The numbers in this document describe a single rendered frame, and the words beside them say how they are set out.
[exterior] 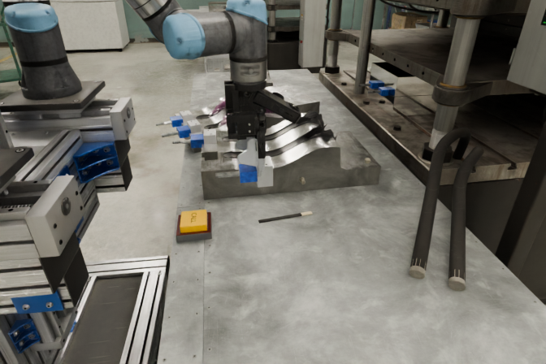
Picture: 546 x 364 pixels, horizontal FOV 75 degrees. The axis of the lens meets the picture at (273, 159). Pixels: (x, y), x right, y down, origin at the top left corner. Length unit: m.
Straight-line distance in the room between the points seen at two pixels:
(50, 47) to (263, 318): 0.87
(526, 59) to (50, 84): 1.27
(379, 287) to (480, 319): 0.18
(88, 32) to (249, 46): 6.93
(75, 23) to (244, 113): 6.94
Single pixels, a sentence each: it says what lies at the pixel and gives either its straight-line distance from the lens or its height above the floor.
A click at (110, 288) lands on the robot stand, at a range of 1.68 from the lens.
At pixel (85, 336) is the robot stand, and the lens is 1.56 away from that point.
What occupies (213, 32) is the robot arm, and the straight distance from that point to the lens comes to 0.66.
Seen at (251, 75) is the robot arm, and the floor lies 1.17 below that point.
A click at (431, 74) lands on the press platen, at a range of 1.42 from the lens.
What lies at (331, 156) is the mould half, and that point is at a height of 0.90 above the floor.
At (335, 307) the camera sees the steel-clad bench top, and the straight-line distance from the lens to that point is 0.73.
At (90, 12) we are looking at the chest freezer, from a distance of 7.51.
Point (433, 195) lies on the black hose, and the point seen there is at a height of 0.88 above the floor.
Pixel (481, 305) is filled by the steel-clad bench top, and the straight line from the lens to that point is 0.82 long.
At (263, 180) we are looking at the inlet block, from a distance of 0.83.
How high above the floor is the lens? 1.35
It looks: 28 degrees down
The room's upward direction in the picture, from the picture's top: straight up
